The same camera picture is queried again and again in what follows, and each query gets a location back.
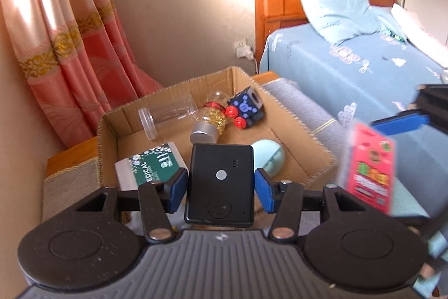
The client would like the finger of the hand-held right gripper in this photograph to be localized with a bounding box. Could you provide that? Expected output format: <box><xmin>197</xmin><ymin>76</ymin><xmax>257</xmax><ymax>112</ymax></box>
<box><xmin>371</xmin><ymin>110</ymin><xmax>432</xmax><ymax>137</ymax></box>

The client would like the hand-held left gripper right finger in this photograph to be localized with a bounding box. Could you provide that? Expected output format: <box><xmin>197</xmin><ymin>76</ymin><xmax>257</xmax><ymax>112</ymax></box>
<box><xmin>254</xmin><ymin>168</ymin><xmax>372</xmax><ymax>244</ymax></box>

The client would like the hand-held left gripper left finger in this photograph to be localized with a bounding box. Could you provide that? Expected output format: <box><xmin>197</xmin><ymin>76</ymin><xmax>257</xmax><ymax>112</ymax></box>
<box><xmin>75</xmin><ymin>168</ymin><xmax>190</xmax><ymax>244</ymax></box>

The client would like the mint green oval case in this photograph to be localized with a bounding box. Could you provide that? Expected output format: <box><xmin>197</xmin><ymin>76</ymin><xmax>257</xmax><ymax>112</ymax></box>
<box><xmin>251</xmin><ymin>140</ymin><xmax>286</xmax><ymax>178</ymax></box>

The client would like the white container with green label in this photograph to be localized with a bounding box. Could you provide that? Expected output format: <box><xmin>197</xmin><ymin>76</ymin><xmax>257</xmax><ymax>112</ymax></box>
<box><xmin>115</xmin><ymin>142</ymin><xmax>190</xmax><ymax>193</ymax></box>

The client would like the black rectangular device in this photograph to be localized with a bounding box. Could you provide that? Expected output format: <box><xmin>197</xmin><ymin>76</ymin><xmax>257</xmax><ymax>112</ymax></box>
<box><xmin>184</xmin><ymin>143</ymin><xmax>255</xmax><ymax>228</ymax></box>

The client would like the red snack packet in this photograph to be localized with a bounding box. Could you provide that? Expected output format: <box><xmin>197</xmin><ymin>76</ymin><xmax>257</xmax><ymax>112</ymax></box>
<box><xmin>337</xmin><ymin>120</ymin><xmax>398</xmax><ymax>216</ymax></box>

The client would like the brown cardboard box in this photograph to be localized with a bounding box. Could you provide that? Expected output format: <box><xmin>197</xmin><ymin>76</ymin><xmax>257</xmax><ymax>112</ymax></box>
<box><xmin>97</xmin><ymin>66</ymin><xmax>337</xmax><ymax>213</ymax></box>

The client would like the black cube toy train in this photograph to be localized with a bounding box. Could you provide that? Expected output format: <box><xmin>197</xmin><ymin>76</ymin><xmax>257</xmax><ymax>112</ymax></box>
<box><xmin>225</xmin><ymin>86</ymin><xmax>264</xmax><ymax>129</ymax></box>

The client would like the blue floral bed sheet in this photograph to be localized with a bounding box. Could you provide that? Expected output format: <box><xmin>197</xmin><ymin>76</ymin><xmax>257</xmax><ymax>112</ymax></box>
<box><xmin>259</xmin><ymin>6</ymin><xmax>448</xmax><ymax>149</ymax></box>

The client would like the glass bottle with gold beads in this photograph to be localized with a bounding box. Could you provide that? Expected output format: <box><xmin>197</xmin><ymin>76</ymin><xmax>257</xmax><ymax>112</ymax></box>
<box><xmin>190</xmin><ymin>91</ymin><xmax>230</xmax><ymax>146</ymax></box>

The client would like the clear plastic jar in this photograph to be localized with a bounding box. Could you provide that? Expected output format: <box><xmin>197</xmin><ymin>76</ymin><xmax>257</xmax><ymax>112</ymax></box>
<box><xmin>137</xmin><ymin>94</ymin><xmax>199</xmax><ymax>142</ymax></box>

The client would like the small green packet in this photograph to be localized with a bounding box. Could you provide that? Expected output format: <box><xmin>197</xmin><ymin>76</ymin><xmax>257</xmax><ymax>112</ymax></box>
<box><xmin>383</xmin><ymin>27</ymin><xmax>407</xmax><ymax>42</ymax></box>

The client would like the white pillow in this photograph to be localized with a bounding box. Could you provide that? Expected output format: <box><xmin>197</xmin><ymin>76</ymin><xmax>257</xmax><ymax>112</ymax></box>
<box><xmin>390</xmin><ymin>3</ymin><xmax>448</xmax><ymax>52</ymax></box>

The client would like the checked blue grey blanket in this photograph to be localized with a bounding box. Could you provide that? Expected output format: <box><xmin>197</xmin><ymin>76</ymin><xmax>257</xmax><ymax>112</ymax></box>
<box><xmin>42</xmin><ymin>78</ymin><xmax>448</xmax><ymax>289</ymax></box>

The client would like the light blue pillow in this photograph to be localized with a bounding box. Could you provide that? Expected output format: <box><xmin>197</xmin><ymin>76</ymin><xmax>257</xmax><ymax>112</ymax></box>
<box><xmin>290</xmin><ymin>0</ymin><xmax>383</xmax><ymax>46</ymax></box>

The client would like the pink curtain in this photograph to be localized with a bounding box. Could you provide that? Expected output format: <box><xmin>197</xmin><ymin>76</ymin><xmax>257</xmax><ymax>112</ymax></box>
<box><xmin>0</xmin><ymin>0</ymin><xmax>165</xmax><ymax>150</ymax></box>

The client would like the white wall plug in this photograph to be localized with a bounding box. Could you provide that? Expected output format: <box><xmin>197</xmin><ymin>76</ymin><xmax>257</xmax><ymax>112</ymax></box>
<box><xmin>234</xmin><ymin>38</ymin><xmax>255</xmax><ymax>60</ymax></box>

